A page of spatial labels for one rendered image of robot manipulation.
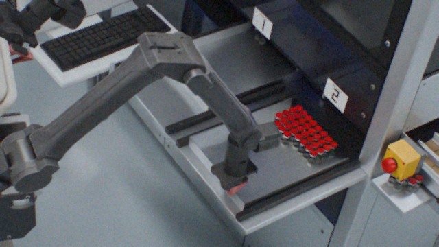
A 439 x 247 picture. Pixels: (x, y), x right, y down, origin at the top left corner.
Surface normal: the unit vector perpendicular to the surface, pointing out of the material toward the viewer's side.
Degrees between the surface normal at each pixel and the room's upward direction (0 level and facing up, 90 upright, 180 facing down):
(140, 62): 48
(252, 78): 0
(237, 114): 100
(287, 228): 90
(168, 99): 0
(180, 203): 0
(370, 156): 90
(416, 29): 90
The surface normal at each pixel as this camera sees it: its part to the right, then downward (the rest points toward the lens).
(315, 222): -0.82, 0.32
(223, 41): 0.12, -0.70
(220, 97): 0.43, 0.77
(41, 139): -0.53, -0.22
